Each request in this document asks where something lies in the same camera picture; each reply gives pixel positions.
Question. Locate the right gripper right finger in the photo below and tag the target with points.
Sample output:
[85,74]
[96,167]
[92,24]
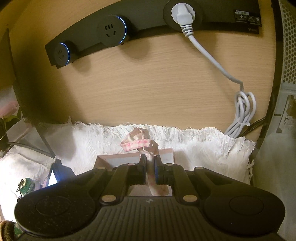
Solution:
[176,177]

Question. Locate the black power strip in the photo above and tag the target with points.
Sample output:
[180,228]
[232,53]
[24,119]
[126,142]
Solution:
[119,22]

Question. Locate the white textured tablecloth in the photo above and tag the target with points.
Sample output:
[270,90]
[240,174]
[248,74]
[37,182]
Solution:
[79,145]

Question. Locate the green lidded small jar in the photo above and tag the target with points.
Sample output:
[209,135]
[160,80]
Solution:
[26,186]

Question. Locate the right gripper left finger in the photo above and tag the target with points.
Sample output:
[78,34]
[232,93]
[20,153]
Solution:
[124,176]

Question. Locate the pink cardboard box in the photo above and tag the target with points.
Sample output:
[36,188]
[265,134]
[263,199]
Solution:
[112,161]

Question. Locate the black television screen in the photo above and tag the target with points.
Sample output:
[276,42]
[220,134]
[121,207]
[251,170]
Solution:
[16,119]

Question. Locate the white perforated appliance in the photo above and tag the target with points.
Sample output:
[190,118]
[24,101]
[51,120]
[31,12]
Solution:
[274,168]

